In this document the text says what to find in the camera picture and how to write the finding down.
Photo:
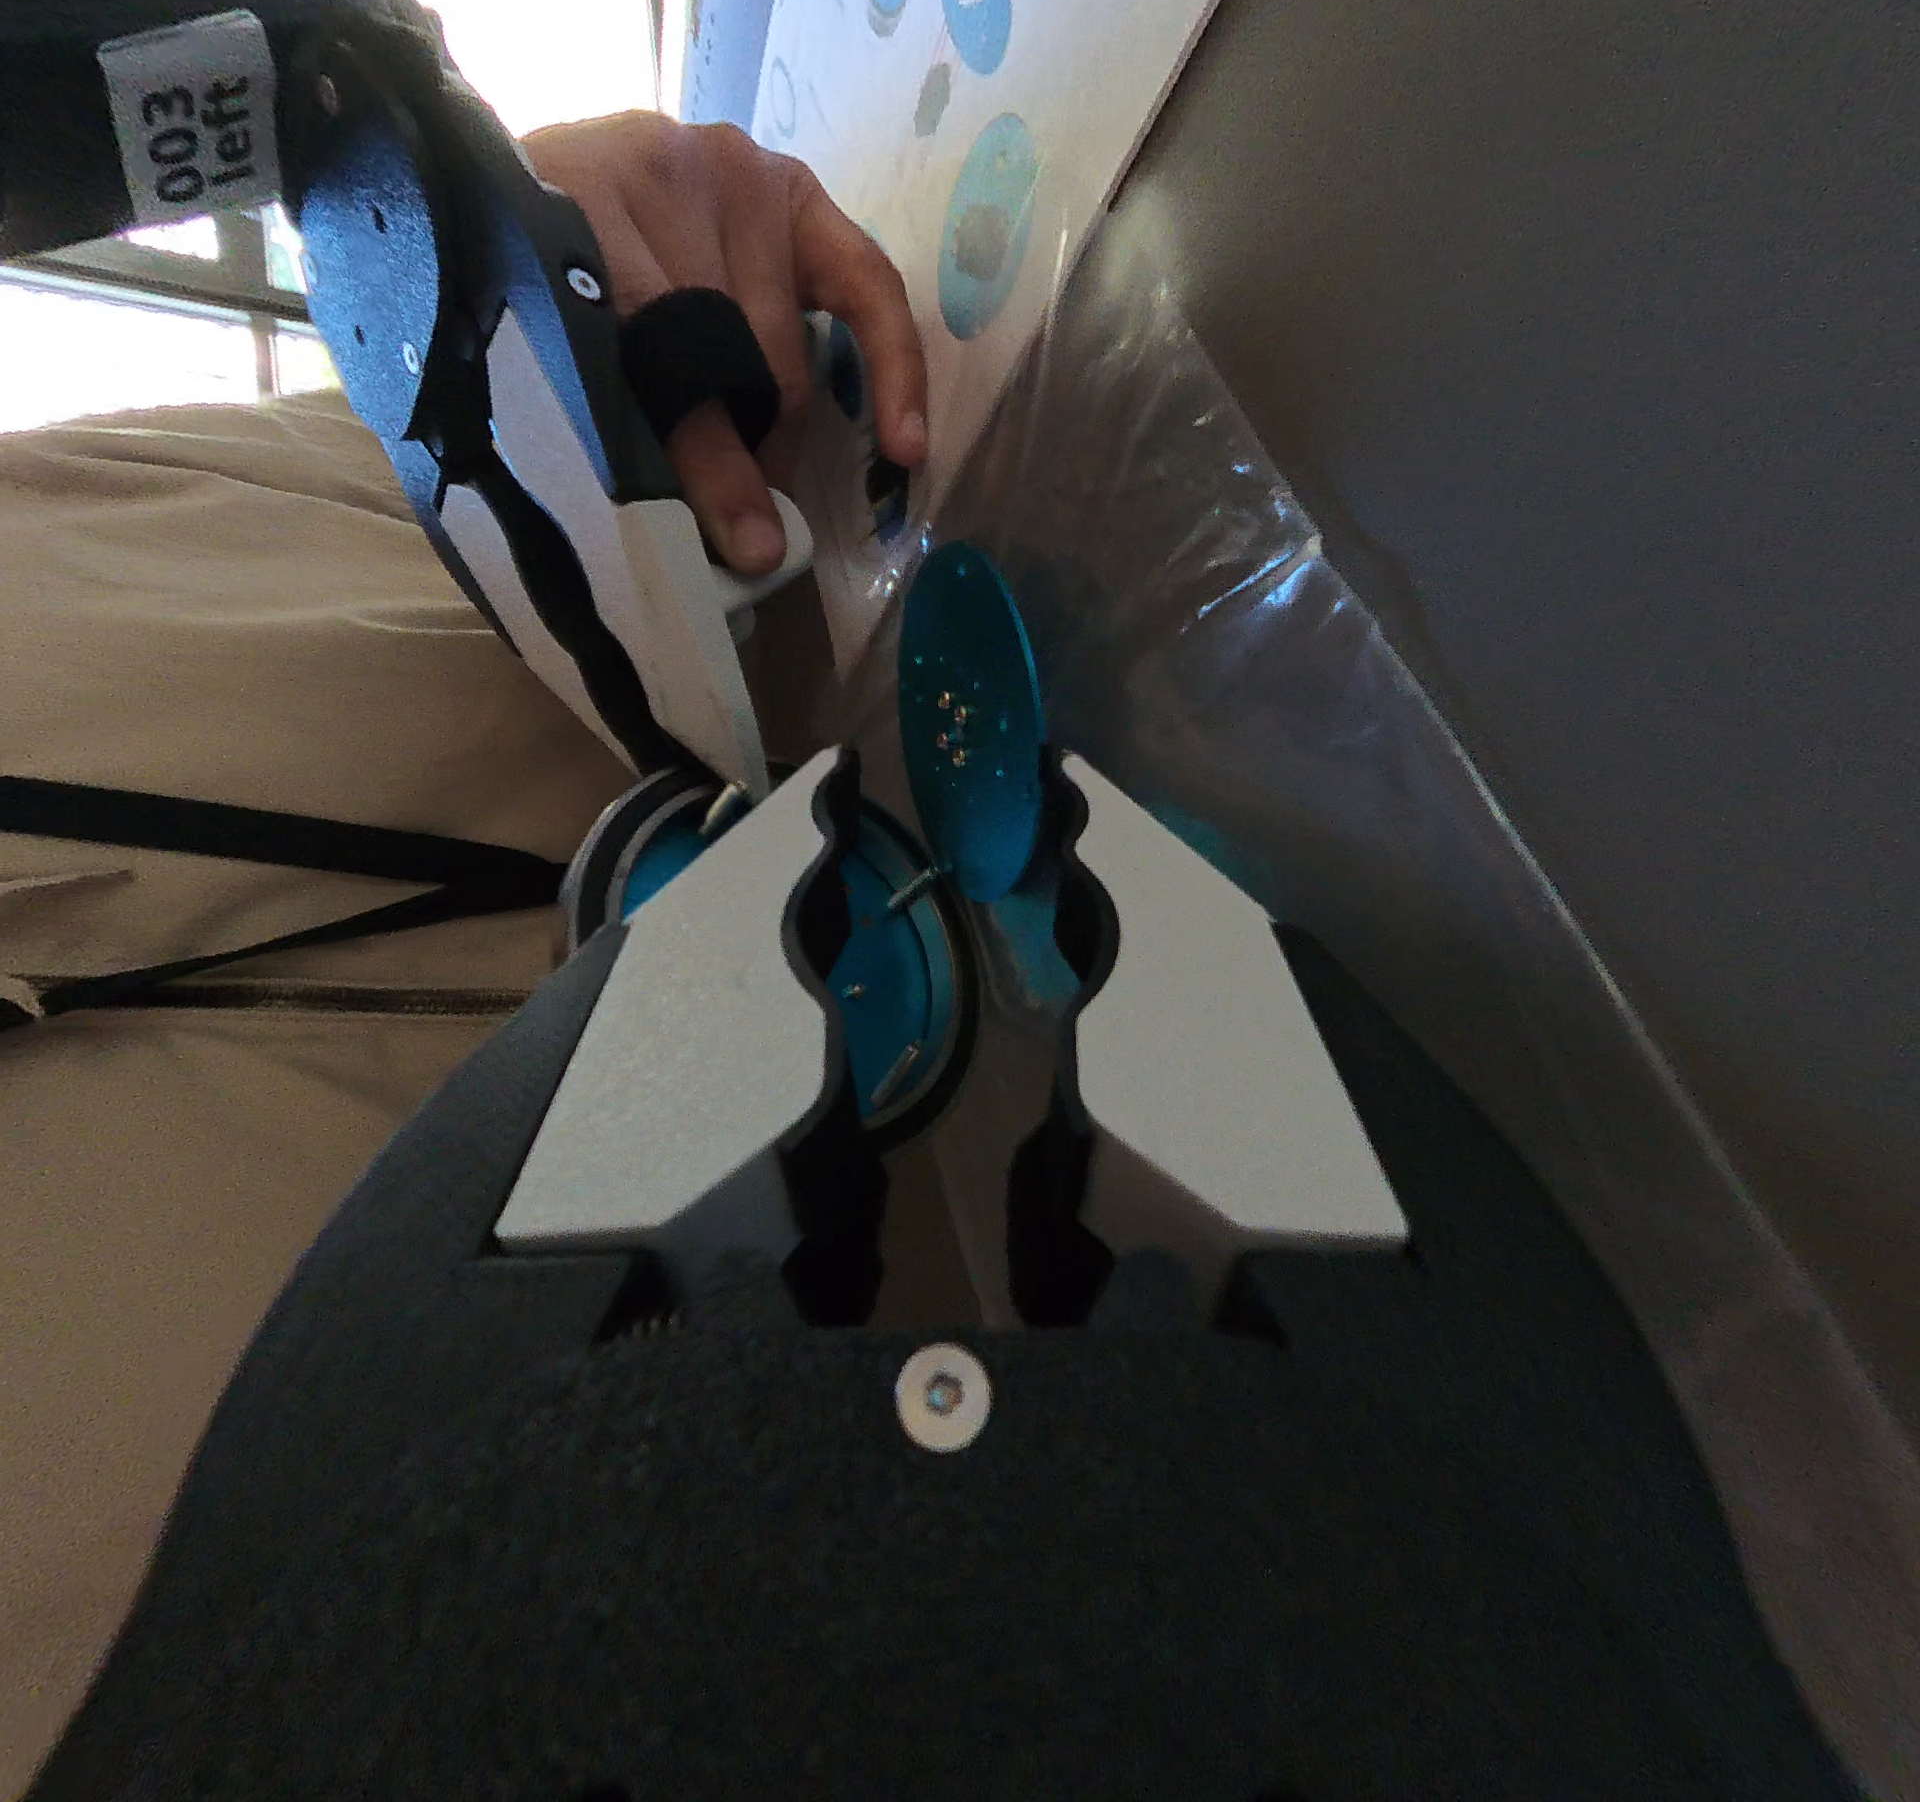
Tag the large side window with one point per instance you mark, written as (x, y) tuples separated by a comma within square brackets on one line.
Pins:
[(524, 3)]

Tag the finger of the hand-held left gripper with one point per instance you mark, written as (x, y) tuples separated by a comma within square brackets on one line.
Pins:
[(661, 602), (518, 572)]

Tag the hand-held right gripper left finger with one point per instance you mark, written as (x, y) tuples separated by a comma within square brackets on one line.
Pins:
[(675, 1082)]

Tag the person's left hand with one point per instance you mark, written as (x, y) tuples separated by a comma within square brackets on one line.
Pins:
[(704, 213)]

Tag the blue disc with square bracket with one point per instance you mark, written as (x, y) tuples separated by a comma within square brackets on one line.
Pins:
[(893, 970)]

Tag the blue round base plate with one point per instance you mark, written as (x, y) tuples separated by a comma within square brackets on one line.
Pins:
[(974, 633)]

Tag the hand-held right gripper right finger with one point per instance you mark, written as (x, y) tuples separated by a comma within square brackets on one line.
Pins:
[(1231, 1082)]

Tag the white instruction manual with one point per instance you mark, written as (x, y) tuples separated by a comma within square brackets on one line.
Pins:
[(1141, 16)]

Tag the clear plastic bag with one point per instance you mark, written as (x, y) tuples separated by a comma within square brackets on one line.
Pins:
[(1350, 722)]

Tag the grey desk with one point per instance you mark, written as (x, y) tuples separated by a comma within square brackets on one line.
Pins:
[(1575, 332)]

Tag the long silver screw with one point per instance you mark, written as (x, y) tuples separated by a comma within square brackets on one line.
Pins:
[(897, 1075), (722, 804), (910, 890)]

